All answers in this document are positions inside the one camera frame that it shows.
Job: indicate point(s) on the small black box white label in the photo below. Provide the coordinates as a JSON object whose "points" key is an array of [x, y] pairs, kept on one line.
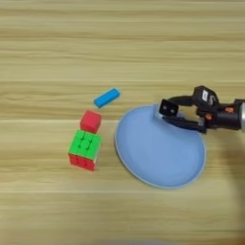
{"points": [[204, 97]]}

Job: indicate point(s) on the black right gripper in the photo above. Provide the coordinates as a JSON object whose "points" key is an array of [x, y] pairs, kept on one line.
{"points": [[223, 116]]}

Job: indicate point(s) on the light blue round plate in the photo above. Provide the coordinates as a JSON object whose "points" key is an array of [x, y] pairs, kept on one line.
{"points": [[159, 153]]}

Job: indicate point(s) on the small black white cube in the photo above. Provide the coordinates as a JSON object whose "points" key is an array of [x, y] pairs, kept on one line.
{"points": [[168, 109]]}

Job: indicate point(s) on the Rubik's cube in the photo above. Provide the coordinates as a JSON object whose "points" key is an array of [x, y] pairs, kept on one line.
{"points": [[84, 150]]}

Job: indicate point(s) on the red cube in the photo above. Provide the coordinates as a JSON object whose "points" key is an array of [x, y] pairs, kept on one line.
{"points": [[91, 122]]}

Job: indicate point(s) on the blue rectangular block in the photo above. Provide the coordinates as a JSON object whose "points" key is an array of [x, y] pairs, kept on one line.
{"points": [[106, 98]]}

